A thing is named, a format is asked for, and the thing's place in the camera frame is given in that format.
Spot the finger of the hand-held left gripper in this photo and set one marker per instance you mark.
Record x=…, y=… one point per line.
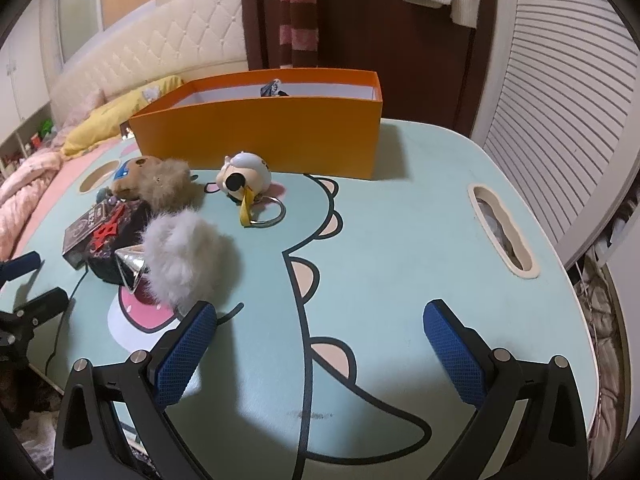
x=45, y=302
x=20, y=266

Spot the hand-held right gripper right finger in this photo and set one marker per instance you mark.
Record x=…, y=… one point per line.
x=455, y=355

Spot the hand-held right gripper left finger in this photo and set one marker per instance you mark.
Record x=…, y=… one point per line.
x=185, y=355

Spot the dark patterned card box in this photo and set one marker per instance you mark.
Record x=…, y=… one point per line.
x=80, y=232

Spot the red hair clip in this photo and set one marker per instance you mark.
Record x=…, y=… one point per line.
x=106, y=230

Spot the silver cone ornament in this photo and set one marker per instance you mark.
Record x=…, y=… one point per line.
x=131, y=266

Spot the white fluffy pom-pom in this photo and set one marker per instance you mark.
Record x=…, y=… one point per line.
x=185, y=255

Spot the small grey-blue beaded charm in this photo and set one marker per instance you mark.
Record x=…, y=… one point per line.
x=106, y=195

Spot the black pouch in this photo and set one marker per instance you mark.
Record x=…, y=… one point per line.
x=130, y=220

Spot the brown plush with blue patch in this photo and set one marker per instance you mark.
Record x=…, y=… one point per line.
x=127, y=175

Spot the beige fluffy pom-pom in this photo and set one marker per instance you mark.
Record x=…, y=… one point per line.
x=167, y=185

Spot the orange cardboard box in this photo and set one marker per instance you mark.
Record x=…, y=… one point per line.
x=260, y=130

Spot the pink ruffled comforter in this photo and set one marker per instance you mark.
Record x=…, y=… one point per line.
x=25, y=195

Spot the smooth pink blanket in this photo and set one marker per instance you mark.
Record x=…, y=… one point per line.
x=65, y=180

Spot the white shelf unit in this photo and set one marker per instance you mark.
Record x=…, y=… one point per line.
x=25, y=145

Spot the pale crumpled bedding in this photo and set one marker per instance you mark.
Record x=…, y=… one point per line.
x=610, y=360

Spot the pale pink pillow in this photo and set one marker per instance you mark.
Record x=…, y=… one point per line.
x=82, y=107

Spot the smartphone with lit screen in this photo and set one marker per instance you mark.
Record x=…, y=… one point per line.
x=127, y=131

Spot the large yellow cartoon pillow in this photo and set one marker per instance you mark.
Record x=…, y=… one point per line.
x=115, y=120

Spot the white wardrobe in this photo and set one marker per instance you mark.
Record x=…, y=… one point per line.
x=30, y=70

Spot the cream tufted headboard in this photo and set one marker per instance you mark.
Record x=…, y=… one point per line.
x=165, y=45

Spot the white louvered door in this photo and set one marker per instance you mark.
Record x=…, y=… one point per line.
x=565, y=100

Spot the dark brown door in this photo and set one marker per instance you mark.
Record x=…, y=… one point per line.
x=390, y=60

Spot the brown pink striped scarf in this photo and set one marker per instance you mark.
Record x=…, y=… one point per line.
x=297, y=20

